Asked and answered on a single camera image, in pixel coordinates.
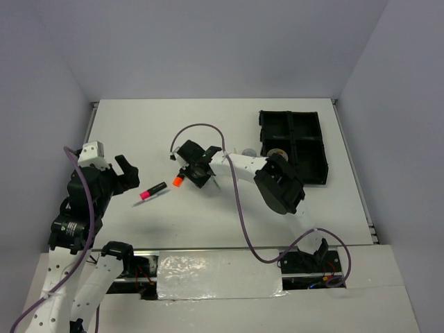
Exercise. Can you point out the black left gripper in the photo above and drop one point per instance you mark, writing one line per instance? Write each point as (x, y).
(130, 180)

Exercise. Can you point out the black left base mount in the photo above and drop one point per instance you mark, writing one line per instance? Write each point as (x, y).
(140, 278)

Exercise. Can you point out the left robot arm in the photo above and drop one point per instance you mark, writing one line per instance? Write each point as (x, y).
(65, 305)

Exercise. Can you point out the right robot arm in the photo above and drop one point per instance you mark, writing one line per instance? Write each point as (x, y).
(278, 183)

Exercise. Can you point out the black four-compartment tray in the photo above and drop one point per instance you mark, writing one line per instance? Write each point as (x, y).
(299, 135)

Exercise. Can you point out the pink highlighter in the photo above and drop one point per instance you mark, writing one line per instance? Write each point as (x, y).
(153, 190)

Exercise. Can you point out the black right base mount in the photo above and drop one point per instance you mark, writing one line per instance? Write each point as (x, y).
(299, 272)

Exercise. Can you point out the grey thin pen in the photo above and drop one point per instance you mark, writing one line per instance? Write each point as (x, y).
(153, 197)

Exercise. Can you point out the small clear tape roll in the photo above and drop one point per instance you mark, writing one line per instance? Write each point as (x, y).
(278, 151)

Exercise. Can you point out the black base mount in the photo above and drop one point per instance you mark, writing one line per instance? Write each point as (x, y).
(299, 272)
(140, 278)

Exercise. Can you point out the silver foil cover plate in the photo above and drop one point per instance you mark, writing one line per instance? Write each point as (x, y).
(216, 274)

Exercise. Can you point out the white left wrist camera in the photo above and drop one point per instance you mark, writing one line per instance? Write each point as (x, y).
(92, 155)

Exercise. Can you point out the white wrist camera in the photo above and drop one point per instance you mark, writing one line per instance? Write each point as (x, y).
(92, 155)
(174, 156)

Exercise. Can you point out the clear round pin jar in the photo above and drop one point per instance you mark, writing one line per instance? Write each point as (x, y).
(249, 152)

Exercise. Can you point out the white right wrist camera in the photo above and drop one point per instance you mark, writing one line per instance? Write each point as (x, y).
(174, 156)

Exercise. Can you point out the orange highlighter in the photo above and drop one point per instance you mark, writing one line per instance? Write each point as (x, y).
(178, 180)

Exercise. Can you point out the green thin pen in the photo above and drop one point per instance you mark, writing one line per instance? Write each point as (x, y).
(216, 184)

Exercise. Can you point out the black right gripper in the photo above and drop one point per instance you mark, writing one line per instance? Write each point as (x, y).
(199, 183)

